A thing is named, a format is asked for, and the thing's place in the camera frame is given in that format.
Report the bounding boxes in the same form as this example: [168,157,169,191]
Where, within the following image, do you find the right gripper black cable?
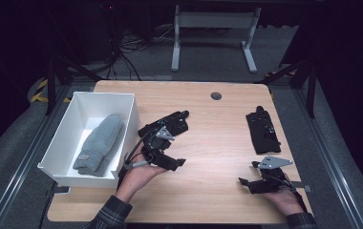
[267,174,311,194]

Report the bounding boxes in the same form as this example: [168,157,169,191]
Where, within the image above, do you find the white rectangular box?
[37,91,141,190]

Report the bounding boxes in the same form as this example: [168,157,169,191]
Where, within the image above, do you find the black metal stand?
[43,52,103,116]
[254,56,318,119]

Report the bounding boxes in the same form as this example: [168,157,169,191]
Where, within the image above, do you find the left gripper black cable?
[122,128,159,171]

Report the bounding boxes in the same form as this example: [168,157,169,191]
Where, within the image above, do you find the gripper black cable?
[267,174,311,194]
[122,128,159,171]

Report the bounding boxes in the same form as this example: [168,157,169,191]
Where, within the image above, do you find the white metal desk frame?
[170,4,263,74]

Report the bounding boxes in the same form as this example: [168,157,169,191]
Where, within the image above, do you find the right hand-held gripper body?
[255,155,295,194]

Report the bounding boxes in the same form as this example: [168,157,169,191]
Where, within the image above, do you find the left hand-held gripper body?
[139,126,177,167]

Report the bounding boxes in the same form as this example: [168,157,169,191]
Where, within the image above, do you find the bundle of black floor cables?
[101,1,175,81]

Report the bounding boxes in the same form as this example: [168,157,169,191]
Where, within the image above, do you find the grey fluffy mitten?
[72,114,126,176]
[92,144,121,178]

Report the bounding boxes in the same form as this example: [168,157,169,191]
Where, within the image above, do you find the yellow black hazard tape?
[30,78,73,104]

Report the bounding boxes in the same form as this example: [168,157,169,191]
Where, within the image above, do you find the person's right hand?
[264,187,306,216]

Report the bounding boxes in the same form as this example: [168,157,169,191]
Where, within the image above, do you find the person's left hand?
[115,154,168,203]

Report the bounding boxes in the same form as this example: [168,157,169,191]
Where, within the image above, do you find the aluminium floor rail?
[292,89,363,229]
[0,85,75,229]

